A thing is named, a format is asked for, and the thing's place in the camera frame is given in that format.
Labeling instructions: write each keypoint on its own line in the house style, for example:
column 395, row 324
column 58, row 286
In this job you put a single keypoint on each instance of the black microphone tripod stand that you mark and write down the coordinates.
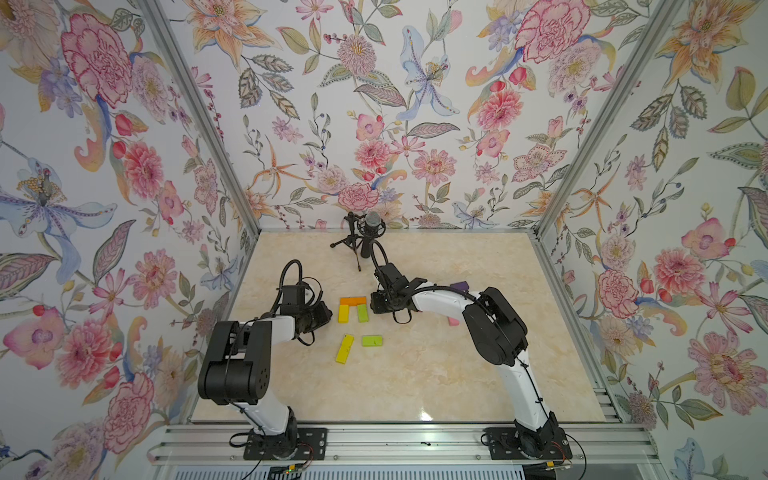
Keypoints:
column 356, row 240

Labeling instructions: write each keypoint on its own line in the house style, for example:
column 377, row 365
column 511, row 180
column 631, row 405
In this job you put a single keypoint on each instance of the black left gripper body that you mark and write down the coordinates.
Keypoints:
column 301, row 314

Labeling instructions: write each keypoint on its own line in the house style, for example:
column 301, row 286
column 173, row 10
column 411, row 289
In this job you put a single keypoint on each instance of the black mesh microphone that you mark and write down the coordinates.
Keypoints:
column 371, row 227

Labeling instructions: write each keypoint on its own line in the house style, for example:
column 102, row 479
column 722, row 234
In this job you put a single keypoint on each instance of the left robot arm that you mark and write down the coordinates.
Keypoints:
column 236, row 369

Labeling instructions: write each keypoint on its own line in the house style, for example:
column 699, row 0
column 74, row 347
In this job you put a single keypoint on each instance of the orange long block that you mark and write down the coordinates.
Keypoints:
column 353, row 301

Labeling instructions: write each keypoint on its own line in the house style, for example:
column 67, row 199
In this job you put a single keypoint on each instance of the yellow short block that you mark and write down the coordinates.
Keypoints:
column 343, row 314

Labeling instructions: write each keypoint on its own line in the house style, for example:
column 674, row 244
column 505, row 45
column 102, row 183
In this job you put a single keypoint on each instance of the purple block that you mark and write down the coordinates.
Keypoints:
column 462, row 286

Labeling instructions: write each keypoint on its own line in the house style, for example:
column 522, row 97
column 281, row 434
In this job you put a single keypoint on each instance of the aluminium front rail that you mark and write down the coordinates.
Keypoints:
column 379, row 444

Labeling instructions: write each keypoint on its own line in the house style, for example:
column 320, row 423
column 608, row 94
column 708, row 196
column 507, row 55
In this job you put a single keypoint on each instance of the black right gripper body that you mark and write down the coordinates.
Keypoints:
column 392, row 299

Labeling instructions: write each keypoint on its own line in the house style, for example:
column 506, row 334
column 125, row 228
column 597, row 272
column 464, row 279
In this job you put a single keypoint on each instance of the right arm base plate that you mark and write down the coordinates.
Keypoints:
column 507, row 443

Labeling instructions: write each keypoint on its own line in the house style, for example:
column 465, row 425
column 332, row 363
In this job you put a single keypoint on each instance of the lime green block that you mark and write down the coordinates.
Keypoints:
column 362, row 313
column 372, row 341

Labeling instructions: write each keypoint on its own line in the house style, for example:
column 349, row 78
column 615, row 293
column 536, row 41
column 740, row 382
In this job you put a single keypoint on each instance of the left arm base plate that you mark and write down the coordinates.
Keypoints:
column 301, row 444

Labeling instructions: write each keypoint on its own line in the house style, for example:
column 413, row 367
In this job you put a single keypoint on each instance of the yellow long block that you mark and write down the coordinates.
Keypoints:
column 344, row 349

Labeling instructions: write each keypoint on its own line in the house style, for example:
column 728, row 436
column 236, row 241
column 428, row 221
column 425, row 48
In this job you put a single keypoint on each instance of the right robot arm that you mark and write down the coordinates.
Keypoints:
column 499, row 336

